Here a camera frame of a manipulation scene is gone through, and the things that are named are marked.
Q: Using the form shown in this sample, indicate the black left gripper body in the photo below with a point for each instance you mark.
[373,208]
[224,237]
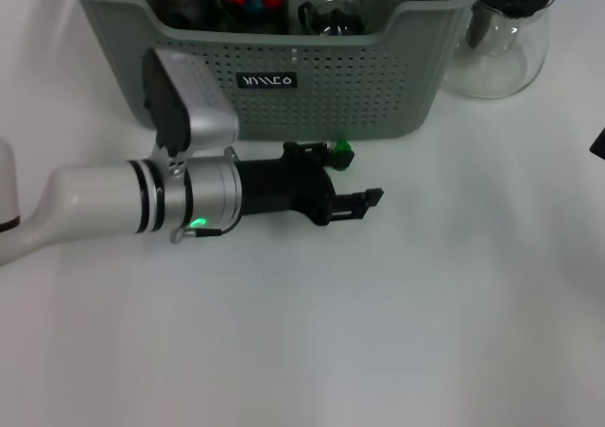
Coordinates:
[283,186]

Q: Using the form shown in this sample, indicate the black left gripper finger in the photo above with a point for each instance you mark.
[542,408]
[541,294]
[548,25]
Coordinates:
[354,202]
[316,155]

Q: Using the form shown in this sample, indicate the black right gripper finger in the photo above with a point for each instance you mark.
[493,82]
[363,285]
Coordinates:
[599,146]

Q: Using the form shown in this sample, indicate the dark green toy brick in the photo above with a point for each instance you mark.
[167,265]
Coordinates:
[344,149]

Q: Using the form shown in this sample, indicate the grey-green perforated storage bin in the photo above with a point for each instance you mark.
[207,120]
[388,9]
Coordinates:
[354,91]

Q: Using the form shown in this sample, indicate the glass carafe black lid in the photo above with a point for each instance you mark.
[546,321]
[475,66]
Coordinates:
[501,63]

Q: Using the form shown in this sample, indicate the black ceramic teapot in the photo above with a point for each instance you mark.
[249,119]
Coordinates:
[179,2]

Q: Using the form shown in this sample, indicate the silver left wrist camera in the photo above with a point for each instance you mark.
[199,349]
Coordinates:
[189,101]

